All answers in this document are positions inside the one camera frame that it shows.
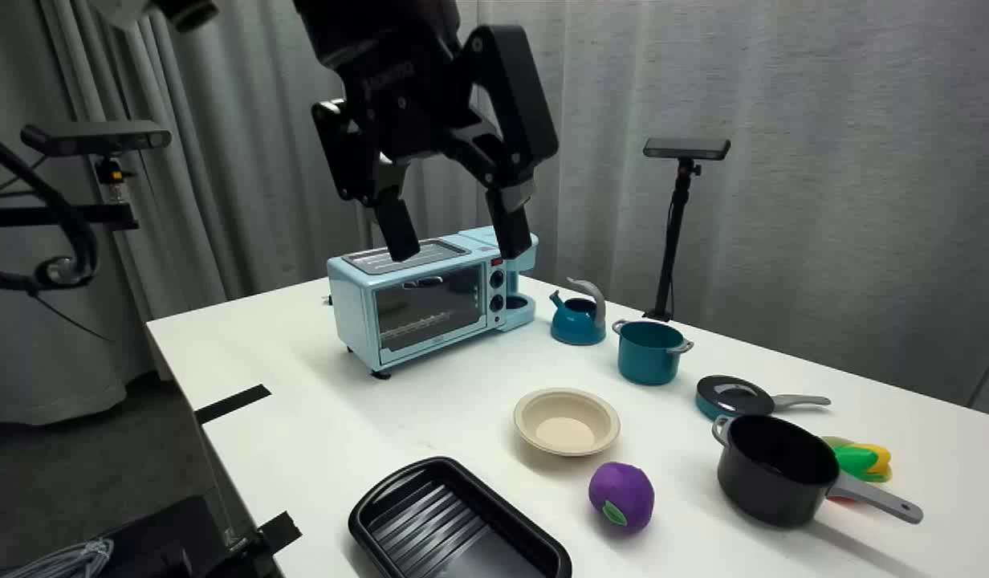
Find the black cup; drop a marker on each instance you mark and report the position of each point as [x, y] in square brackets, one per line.
[771, 470]

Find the grey curtain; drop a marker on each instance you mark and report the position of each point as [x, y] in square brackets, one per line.
[837, 162]

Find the small teal cup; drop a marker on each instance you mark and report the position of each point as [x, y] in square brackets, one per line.
[577, 322]

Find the black table clamp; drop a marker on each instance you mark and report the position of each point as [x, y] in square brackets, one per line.
[279, 532]

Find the black tape strip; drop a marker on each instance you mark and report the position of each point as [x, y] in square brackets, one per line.
[234, 403]

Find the black baking tray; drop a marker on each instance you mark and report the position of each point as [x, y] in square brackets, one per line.
[451, 524]

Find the purple small dish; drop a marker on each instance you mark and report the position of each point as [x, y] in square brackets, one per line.
[622, 497]

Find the black camera on tripod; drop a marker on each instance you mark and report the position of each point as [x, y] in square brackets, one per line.
[685, 148]

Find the black camera on boom arm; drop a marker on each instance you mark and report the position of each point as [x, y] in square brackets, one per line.
[93, 135]

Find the beige plate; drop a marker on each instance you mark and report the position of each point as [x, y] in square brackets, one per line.
[567, 422]

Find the light blue toaster oven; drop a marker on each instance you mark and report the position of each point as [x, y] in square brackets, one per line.
[420, 306]

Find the green yellow plush toy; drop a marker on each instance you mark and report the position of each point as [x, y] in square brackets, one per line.
[866, 459]

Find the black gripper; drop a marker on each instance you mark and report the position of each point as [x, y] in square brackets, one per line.
[393, 77]

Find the teal toy pot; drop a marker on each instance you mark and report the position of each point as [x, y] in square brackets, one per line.
[651, 356]

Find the black tripod stand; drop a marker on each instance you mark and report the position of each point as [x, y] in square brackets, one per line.
[677, 236]

